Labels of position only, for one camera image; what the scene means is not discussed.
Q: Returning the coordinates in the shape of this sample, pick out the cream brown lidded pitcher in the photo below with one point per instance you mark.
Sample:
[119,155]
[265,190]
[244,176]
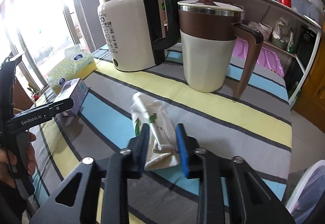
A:
[209,31]

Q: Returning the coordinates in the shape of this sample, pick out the white kitchen shelf rack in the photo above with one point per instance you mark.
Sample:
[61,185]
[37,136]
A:
[298,45]

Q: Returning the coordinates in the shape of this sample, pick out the striped tablecloth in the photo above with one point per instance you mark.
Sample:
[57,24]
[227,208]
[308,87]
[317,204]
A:
[244,151]

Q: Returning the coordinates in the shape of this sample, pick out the pink lidded storage box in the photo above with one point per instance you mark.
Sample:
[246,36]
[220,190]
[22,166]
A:
[267,58]

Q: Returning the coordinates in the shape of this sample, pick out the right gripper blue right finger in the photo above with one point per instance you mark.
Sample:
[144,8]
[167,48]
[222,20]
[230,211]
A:
[187,146]

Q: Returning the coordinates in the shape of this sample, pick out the person's left hand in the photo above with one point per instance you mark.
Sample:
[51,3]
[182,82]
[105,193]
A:
[8,158]

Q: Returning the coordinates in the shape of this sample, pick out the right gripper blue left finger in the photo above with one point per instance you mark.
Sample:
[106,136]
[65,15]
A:
[139,149]

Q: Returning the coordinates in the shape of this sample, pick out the yellow tissue pack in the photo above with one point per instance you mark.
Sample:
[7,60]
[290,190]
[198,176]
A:
[76,64]

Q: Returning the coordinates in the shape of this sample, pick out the white electric kettle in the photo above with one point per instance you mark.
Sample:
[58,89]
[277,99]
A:
[139,32]

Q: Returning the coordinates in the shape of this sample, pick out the yellow wooden door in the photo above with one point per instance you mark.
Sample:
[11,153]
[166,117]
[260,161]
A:
[310,104]

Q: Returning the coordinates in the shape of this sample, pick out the cream paper bag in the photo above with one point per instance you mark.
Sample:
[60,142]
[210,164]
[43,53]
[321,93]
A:
[162,147]

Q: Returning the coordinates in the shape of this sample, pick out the white trash bin with liner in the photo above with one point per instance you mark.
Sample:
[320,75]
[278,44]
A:
[304,194]

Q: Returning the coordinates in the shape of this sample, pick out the purple milk carton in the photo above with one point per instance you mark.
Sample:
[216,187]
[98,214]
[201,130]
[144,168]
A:
[77,91]

